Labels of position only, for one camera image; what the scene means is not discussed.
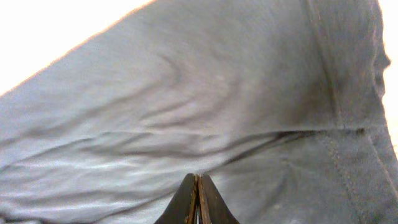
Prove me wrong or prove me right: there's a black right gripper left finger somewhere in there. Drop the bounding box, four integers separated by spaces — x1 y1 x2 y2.
155 174 198 224

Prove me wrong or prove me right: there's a black t-shirt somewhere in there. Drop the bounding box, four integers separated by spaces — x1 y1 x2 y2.
1 0 397 223

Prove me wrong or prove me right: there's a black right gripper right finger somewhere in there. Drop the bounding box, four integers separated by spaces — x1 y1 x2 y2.
198 175 239 224

